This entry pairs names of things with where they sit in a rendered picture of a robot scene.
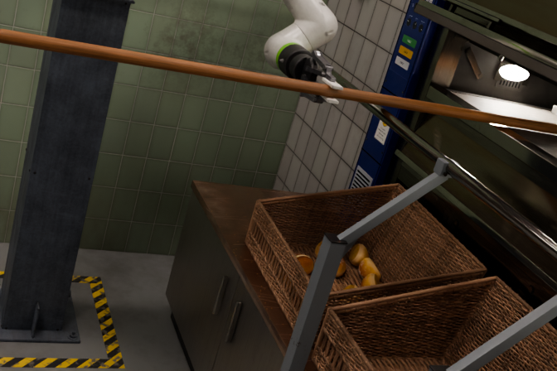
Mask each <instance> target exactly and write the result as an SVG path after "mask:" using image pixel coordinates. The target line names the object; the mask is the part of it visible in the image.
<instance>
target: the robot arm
mask: <svg viewBox="0 0 557 371"><path fill-rule="evenodd" d="M283 2H284V3H285V5H286V7H287V8H288V10H289V11H290V12H291V13H292V15H293V17H294V23H293V24H291V25H290V26H288V27H286V28H284V29H283V30H282V31H279V32H277V33H275V34H273V35H272V36H271V37H270V38H269V39H268V40H267V41H266V43H265V46H264V57H265V59H266V61H267V62H268V63H269V65H271V66H272V67H273V68H275V69H277V70H281V71H282V72H283V73H284V74H285V75H287V76H288V77H289V78H290V79H296V80H305V81H309V82H314V83H318V81H317V76H318V75H319V76H320V77H322V81H324V82H325V83H326V84H328V85H329V86H330V87H331V88H333V89H339V90H343V87H342V86H340V85H339V84H338V83H337V82H336V78H335V77H334V76H333V75H332V71H333V66H332V65H331V64H330V63H329V62H328V61H327V60H326V59H325V58H324V57H323V55H322V53H321V51H315V50H316V49H318V48H319V47H321V46H323V45H325V44H327V43H328V42H329V41H331V40H332V39H333V38H334V37H335V35H336V33H337V29H338V23H337V18H336V17H335V15H334V14H333V13H332V11H331V10H330V9H329V8H328V7H327V5H326V4H325V3H324V2H323V0H283ZM317 64H319V65H320V66H321V67H322V68H323V69H324V71H323V70H320V69H318V65H317ZM323 77H324V78H323ZM299 96H300V97H305V98H307V99H309V100H311V101H312V102H314V103H318V104H322V103H323V102H327V103H331V104H338V103H339V102H338V101H337V100H336V99H335V98H331V97H326V96H321V95H315V94H306V93H301V92H300V94H299Z"/></svg>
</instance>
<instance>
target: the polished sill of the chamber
mask: <svg viewBox="0 0 557 371"><path fill-rule="evenodd" d="M426 97H427V98H428V99H430V100H432V101H433V102H435V103H436V104H444V105H449V106H454V107H459V108H468V109H473V110H478V111H480V110H479V109H477V108H475V107H473V106H472V105H471V104H469V103H467V102H466V101H464V100H463V99H460V98H459V97H458V96H457V95H455V94H453V93H451V92H450V91H448V90H447V89H445V88H440V87H436V86H432V85H430V86H429V90H428V93H427V95H426ZM460 120H462V121H463V122H465V123H466V124H467V125H469V126H470V127H472V128H474V129H475V130H476V131H478V132H479V133H480V134H482V135H483V136H485V137H487V138H488V139H490V140H491V141H493V142H494V143H495V144H497V145H498V146H500V147H502V148H503V149H505V150H506V151H508V152H509V153H510V154H512V155H513V156H515V157H517V158H518V159H520V160H521V161H523V162H524V163H525V164H527V165H528V166H530V167H531V168H533V169H534V170H536V171H538V172H539V173H540V174H541V175H543V176H545V177H546V178H548V179H549V180H551V181H553V182H554V183H555V184H556V185H557V158H555V157H553V156H552V155H550V154H549V153H548V152H546V151H544V150H542V149H541V148H539V147H537V146H536V145H535V144H533V143H532V142H529V141H528V140H526V139H525V138H523V137H522V136H520V135H519V134H517V133H515V132H513V131H512V130H510V129H509V128H507V127H506V126H502V125H497V124H492V123H483V122H477V121H472V120H466V119H461V118H460Z"/></svg>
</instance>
